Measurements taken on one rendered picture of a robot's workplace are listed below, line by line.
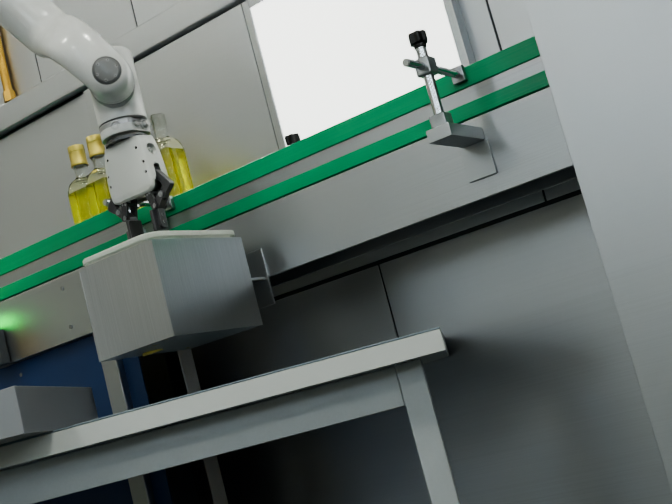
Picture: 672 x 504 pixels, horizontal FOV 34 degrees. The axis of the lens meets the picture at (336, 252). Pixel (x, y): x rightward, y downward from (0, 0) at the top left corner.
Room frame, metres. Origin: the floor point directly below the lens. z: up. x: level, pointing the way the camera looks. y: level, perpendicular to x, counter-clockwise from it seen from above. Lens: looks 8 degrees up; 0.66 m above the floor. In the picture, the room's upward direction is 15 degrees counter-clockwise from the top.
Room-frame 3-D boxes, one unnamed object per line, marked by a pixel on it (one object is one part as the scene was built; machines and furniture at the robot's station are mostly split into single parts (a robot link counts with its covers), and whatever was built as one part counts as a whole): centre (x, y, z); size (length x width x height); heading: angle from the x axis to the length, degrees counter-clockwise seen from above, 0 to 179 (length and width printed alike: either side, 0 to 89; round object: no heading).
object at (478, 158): (1.59, -0.21, 1.07); 0.17 x 0.05 x 0.23; 147
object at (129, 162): (1.81, 0.30, 1.16); 0.10 x 0.07 x 0.11; 59
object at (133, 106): (1.80, 0.30, 1.30); 0.09 x 0.08 x 0.13; 6
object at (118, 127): (1.81, 0.29, 1.22); 0.09 x 0.08 x 0.03; 59
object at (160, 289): (1.82, 0.27, 0.92); 0.27 x 0.17 x 0.15; 147
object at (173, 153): (2.06, 0.27, 1.16); 0.06 x 0.06 x 0.21; 58
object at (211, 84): (2.08, 0.06, 1.32); 0.90 x 0.03 x 0.34; 57
